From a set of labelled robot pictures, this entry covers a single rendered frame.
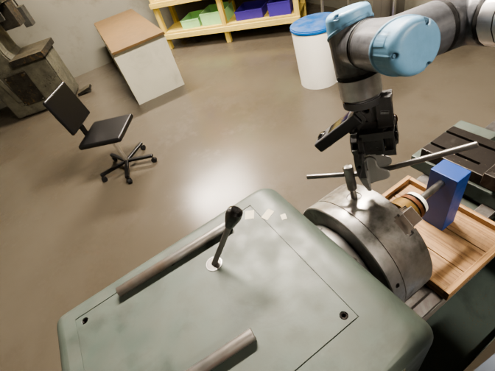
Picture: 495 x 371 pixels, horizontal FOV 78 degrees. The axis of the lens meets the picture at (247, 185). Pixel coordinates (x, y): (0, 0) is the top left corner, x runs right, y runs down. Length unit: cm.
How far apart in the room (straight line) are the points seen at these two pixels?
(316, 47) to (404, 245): 294
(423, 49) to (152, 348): 64
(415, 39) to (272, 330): 49
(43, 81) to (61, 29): 135
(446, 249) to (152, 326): 87
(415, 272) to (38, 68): 562
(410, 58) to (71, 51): 670
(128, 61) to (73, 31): 250
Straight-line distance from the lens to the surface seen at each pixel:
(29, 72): 590
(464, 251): 115
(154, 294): 71
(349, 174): 72
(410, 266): 76
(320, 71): 363
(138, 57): 455
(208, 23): 591
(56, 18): 688
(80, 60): 702
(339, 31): 57
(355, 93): 60
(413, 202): 93
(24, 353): 274
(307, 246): 66
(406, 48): 47
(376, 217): 73
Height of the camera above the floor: 181
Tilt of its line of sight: 43 degrees down
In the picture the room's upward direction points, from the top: 19 degrees counter-clockwise
